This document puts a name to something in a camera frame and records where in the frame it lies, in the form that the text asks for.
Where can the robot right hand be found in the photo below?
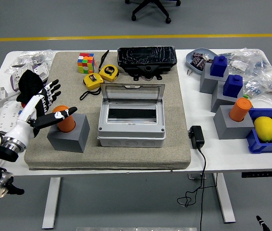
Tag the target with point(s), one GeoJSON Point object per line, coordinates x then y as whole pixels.
{"type": "Point", "coordinates": [261, 221]}

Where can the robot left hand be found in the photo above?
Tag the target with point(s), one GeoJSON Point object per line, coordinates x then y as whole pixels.
{"type": "Point", "coordinates": [26, 115]}

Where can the orange cylinder battery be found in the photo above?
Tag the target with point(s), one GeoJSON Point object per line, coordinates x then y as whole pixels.
{"type": "Point", "coordinates": [240, 109]}
{"type": "Point", "coordinates": [66, 124]}

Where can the grey block round hole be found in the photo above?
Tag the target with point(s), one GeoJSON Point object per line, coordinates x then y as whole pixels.
{"type": "Point", "coordinates": [73, 142]}
{"type": "Point", "coordinates": [229, 127]}

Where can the grey box clear lid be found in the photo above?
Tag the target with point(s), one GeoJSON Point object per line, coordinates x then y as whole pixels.
{"type": "Point", "coordinates": [131, 137]}

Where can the white power strip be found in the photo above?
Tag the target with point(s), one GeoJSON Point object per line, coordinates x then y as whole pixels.
{"type": "Point", "coordinates": [8, 113]}

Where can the black cloth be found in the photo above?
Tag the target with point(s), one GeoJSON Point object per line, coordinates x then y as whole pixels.
{"type": "Point", "coordinates": [29, 81]}

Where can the white socket purple base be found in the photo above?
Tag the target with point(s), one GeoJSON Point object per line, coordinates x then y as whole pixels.
{"type": "Point", "coordinates": [15, 79]}

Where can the white table leg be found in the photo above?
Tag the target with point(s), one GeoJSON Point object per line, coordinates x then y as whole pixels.
{"type": "Point", "coordinates": [226, 199]}
{"type": "Point", "coordinates": [50, 204]}

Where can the black table control panel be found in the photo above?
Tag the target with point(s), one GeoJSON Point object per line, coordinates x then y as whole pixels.
{"type": "Point", "coordinates": [261, 174]}

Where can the plastic bag small parts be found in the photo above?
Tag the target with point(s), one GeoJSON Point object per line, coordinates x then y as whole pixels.
{"type": "Point", "coordinates": [39, 56]}

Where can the blue storage bin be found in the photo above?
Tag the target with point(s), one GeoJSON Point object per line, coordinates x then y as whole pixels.
{"type": "Point", "coordinates": [265, 147]}

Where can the large colourful puzzle cube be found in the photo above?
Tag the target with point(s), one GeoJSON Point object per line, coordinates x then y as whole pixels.
{"type": "Point", "coordinates": [86, 63]}

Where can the yellow lemon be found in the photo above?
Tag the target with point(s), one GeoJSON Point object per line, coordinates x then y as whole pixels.
{"type": "Point", "coordinates": [265, 128]}

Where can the yellow tape measure 5m print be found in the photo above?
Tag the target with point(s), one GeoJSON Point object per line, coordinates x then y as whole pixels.
{"type": "Point", "coordinates": [109, 72]}

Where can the black tweezers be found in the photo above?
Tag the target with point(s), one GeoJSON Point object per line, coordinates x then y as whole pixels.
{"type": "Point", "coordinates": [104, 57]}

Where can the black power adapter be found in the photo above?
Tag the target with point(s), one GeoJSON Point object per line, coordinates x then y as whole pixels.
{"type": "Point", "coordinates": [197, 137]}

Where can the small green piece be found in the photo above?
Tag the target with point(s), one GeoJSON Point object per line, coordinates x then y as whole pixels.
{"type": "Point", "coordinates": [246, 96]}

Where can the grey-brown mat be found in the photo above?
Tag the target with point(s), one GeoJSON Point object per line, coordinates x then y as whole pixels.
{"type": "Point", "coordinates": [150, 156]}

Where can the black wrapped tray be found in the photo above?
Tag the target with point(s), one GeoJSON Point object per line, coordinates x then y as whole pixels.
{"type": "Point", "coordinates": [147, 57]}

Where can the plastic bag blue parts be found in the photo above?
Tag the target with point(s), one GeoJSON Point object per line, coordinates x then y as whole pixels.
{"type": "Point", "coordinates": [261, 63]}
{"type": "Point", "coordinates": [255, 86]}

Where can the blue plastic block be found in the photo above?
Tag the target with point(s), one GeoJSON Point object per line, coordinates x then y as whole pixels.
{"type": "Point", "coordinates": [218, 67]}
{"type": "Point", "coordinates": [233, 87]}

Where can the plastic bag white parts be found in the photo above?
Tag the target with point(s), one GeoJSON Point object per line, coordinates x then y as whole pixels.
{"type": "Point", "coordinates": [238, 63]}

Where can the black office chair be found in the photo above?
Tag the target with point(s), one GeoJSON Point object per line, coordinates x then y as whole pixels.
{"type": "Point", "coordinates": [150, 8]}

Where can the small metal piece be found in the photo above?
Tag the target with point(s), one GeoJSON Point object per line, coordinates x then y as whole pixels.
{"type": "Point", "coordinates": [189, 72]}

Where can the dark striped component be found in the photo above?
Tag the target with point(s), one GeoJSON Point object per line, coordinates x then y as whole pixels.
{"type": "Point", "coordinates": [198, 63]}
{"type": "Point", "coordinates": [197, 55]}

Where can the silver component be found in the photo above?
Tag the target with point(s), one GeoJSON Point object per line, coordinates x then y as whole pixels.
{"type": "Point", "coordinates": [206, 58]}

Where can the blue-grey oval plate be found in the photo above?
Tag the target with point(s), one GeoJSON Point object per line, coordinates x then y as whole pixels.
{"type": "Point", "coordinates": [189, 60]}

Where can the white wall socket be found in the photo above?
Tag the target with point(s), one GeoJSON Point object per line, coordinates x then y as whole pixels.
{"type": "Point", "coordinates": [41, 71]}

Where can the metal hook bracket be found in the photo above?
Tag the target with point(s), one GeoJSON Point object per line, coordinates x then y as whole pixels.
{"type": "Point", "coordinates": [194, 176]}

